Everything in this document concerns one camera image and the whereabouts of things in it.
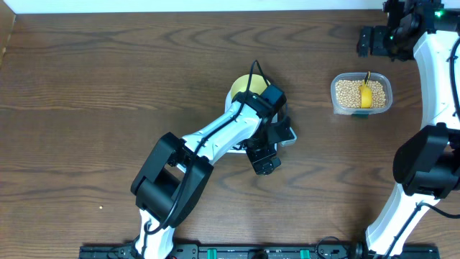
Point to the yellow measuring cup scoop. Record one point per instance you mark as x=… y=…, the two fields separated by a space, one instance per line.
x=366 y=92

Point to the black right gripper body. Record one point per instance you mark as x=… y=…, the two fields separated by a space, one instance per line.
x=385 y=42

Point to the white digital kitchen scale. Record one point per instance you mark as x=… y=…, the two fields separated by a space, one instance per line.
x=238 y=148

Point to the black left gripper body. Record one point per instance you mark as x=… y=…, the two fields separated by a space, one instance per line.
x=262 y=158

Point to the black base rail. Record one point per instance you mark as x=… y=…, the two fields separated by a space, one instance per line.
x=194 y=251

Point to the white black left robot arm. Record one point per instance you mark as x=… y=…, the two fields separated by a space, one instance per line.
x=174 y=175

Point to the soybeans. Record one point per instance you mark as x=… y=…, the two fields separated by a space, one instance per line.
x=349 y=96

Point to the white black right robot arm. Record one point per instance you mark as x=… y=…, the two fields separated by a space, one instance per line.
x=426 y=167

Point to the clear plastic container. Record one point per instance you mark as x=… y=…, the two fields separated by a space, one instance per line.
x=339 y=109

